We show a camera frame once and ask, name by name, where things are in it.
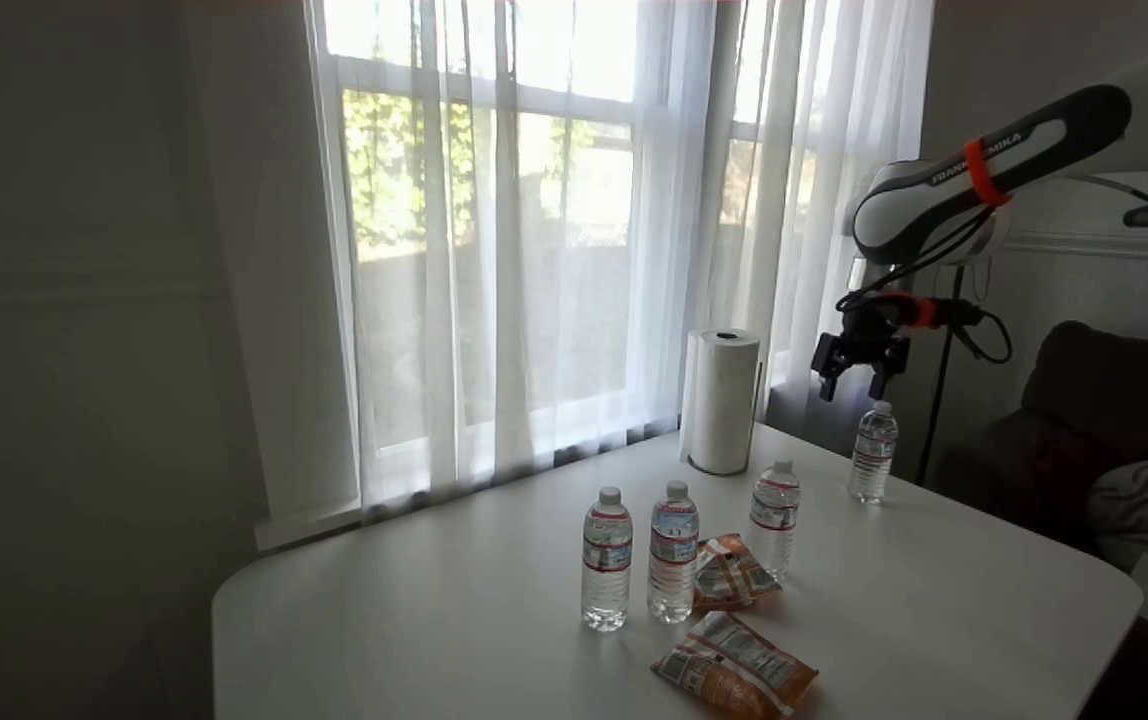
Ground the metal paper towel holder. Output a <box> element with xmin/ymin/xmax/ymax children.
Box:
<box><xmin>685</xmin><ymin>451</ymin><xmax>755</xmax><ymax>478</ymax></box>

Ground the white paper towel roll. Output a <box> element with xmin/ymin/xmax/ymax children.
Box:
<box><xmin>678</xmin><ymin>325</ymin><xmax>765</xmax><ymax>478</ymax></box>

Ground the wide sheer white curtain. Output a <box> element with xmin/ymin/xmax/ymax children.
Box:
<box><xmin>190</xmin><ymin>0</ymin><xmax>730</xmax><ymax>552</ymax></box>

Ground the clear plastic water bottle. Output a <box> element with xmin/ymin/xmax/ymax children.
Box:
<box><xmin>847</xmin><ymin>397</ymin><xmax>906</xmax><ymax>511</ymax></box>
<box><xmin>648</xmin><ymin>474</ymin><xmax>706</xmax><ymax>628</ymax></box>
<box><xmin>580</xmin><ymin>485</ymin><xmax>635</xmax><ymax>638</ymax></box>
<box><xmin>743</xmin><ymin>457</ymin><xmax>804</xmax><ymax>573</ymax></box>

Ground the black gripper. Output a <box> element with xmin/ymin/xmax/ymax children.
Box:
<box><xmin>810</xmin><ymin>329</ymin><xmax>911</xmax><ymax>403</ymax></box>

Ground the white window frame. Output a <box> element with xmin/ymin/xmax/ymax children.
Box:
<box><xmin>250</xmin><ymin>0</ymin><xmax>927</xmax><ymax>552</ymax></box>

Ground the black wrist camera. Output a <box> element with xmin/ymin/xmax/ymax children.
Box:
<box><xmin>836</xmin><ymin>291</ymin><xmax>908</xmax><ymax>334</ymax></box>

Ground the dark grey sofa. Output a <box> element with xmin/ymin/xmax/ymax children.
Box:
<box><xmin>927</xmin><ymin>316</ymin><xmax>1148</xmax><ymax>564</ymax></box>

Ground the narrow sheer white curtain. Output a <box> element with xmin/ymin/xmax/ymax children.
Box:
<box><xmin>715</xmin><ymin>0</ymin><xmax>940</xmax><ymax>403</ymax></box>

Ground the orange cable strap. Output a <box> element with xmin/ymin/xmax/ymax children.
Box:
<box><xmin>898</xmin><ymin>291</ymin><xmax>944</xmax><ymax>331</ymax></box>
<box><xmin>959</xmin><ymin>136</ymin><xmax>1014</xmax><ymax>211</ymax></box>

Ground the black tripod stand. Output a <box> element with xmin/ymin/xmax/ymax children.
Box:
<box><xmin>911</xmin><ymin>262</ymin><xmax>970</xmax><ymax>486</ymax></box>

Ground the orange snack packet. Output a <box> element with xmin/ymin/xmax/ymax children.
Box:
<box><xmin>648</xmin><ymin>606</ymin><xmax>825</xmax><ymax>720</ymax></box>
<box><xmin>687</xmin><ymin>531</ymin><xmax>789</xmax><ymax>617</ymax></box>

